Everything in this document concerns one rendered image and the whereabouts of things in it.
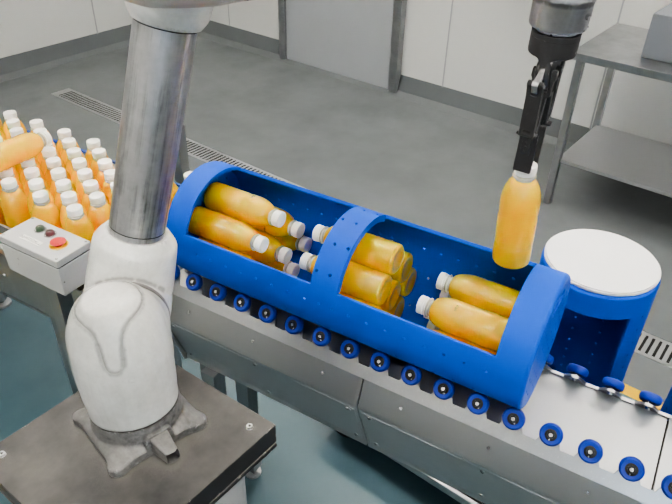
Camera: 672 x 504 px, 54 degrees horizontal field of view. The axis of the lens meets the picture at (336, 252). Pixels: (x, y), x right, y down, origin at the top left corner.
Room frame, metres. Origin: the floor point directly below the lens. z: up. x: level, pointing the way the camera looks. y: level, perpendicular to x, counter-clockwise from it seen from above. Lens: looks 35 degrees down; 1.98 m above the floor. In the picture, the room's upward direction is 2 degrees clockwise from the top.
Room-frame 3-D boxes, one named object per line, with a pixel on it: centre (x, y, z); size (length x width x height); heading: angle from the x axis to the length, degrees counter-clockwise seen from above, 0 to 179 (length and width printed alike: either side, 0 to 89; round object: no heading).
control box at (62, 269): (1.28, 0.69, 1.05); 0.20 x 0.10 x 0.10; 60
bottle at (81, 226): (1.41, 0.66, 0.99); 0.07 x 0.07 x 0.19
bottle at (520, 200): (1.03, -0.33, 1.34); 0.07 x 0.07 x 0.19
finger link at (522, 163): (1.01, -0.32, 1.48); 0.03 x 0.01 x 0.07; 60
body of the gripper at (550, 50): (1.03, -0.33, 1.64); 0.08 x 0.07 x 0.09; 150
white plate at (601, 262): (1.34, -0.66, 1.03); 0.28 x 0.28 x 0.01
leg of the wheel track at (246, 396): (1.45, 0.27, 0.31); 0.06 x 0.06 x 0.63; 60
